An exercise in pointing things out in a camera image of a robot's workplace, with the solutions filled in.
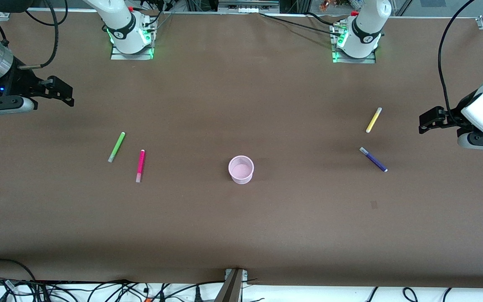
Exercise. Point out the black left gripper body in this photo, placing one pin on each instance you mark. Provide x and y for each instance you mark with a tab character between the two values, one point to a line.
450	117

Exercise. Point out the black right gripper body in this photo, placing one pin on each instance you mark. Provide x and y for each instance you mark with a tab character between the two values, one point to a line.
20	84

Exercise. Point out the purple highlighter pen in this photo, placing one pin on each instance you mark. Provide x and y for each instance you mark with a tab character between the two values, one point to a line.
375	160

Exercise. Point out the pink highlighter pen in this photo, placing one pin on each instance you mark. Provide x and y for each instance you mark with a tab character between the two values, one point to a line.
141	165

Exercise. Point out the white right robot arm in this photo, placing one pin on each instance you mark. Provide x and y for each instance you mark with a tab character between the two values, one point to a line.
120	25

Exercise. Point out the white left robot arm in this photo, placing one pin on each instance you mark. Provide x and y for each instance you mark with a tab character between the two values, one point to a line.
365	33

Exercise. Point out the pink cup pen holder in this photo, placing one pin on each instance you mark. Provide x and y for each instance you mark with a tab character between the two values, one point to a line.
241	170

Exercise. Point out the yellow highlighter pen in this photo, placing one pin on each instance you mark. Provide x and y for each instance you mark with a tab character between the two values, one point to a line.
373	120

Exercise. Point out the green highlighter pen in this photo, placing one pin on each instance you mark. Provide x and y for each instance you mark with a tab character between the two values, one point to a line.
117	147

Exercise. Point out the small orange background item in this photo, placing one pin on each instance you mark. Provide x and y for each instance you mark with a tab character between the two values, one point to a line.
326	5

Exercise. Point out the white power strip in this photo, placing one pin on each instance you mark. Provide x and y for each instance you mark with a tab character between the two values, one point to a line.
247	8

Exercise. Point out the brown table cover sheet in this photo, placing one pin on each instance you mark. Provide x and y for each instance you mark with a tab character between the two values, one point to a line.
241	230

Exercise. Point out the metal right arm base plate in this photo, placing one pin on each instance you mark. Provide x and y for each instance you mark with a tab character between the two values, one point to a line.
118	55

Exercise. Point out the small silver frame bracket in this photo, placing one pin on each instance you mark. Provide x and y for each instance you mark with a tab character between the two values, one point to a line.
3	16

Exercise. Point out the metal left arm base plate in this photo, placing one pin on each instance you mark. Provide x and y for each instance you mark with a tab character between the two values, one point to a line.
369	61

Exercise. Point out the silver corner bracket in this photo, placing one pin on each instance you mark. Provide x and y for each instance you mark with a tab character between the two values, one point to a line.
245	276

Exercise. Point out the aluminium profile post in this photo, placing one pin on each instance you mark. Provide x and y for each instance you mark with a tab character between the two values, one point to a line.
231	289

